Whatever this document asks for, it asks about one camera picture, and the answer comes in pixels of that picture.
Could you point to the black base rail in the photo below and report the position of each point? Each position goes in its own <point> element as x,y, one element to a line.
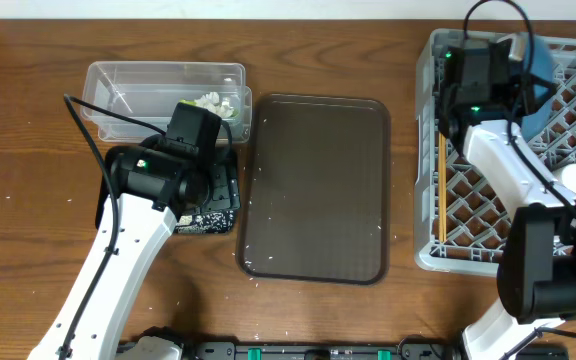
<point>288,351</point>

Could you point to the pile of white rice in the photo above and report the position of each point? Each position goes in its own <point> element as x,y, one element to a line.
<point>212,223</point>

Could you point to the dark brown serving tray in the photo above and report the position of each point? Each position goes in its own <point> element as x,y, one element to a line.
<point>317,195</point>

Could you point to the clear plastic bin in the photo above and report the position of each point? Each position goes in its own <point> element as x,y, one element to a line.
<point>148,91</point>

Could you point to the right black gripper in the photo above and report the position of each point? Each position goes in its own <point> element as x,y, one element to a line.
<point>520,95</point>

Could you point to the wooden chopstick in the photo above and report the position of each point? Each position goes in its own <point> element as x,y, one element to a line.
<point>444,190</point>
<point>440,190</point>

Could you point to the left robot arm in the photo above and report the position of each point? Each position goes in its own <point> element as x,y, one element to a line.
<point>130,234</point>

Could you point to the grey plastic dishwasher rack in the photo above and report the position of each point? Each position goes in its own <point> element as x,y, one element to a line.
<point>460,225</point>

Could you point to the dark blue plate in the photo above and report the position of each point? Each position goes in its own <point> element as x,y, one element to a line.
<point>542,69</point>

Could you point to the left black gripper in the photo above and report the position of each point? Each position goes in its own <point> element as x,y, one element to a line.
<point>224,191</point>

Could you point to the black plastic tray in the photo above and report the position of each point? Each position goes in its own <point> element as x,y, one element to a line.
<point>163,179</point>

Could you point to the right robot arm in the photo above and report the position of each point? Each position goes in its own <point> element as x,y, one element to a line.
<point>536,276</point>

